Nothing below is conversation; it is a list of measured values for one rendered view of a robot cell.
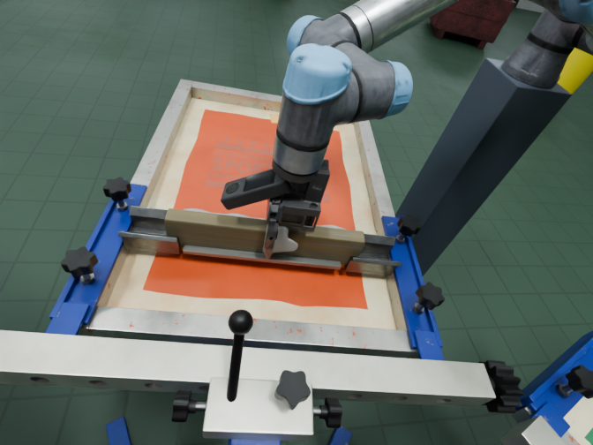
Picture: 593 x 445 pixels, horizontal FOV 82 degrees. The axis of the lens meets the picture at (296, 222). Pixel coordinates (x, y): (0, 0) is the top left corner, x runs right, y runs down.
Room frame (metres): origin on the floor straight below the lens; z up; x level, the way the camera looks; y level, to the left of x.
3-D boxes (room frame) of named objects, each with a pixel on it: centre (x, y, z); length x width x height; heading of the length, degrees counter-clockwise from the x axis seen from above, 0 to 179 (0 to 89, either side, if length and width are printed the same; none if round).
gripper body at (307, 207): (0.41, 0.02, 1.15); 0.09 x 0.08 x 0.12; 102
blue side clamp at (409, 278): (0.43, -0.24, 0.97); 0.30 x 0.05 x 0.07; 11
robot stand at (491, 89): (1.09, -0.53, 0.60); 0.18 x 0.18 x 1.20; 18
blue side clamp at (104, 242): (0.32, 0.31, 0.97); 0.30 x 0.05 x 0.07; 11
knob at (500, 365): (0.24, -0.35, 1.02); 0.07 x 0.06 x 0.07; 11
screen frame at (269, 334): (0.61, 0.08, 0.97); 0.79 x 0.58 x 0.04; 11
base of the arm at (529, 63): (1.09, -0.53, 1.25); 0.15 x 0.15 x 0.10
